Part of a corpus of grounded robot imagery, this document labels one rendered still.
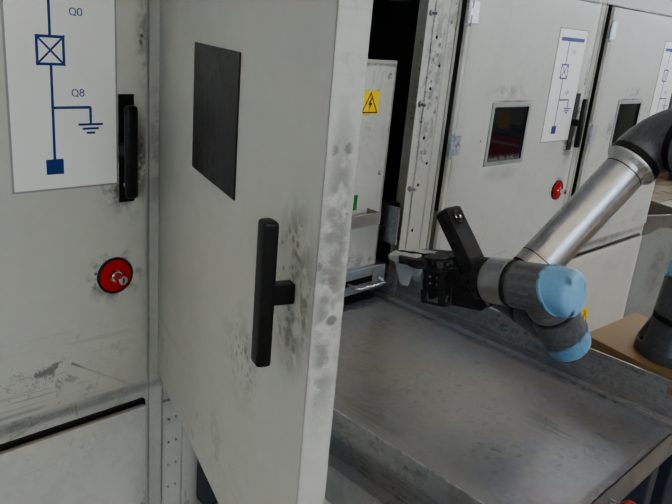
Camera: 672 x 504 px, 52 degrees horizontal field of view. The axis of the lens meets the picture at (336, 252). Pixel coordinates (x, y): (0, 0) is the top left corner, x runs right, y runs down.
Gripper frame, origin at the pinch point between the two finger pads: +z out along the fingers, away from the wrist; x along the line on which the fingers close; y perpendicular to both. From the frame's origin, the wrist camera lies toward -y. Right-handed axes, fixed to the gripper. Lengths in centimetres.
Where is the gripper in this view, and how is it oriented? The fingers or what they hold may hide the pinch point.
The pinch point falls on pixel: (394, 252)
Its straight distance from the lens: 125.9
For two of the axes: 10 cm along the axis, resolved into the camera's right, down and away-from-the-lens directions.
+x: 7.2, -1.8, 6.7
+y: 0.5, 9.8, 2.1
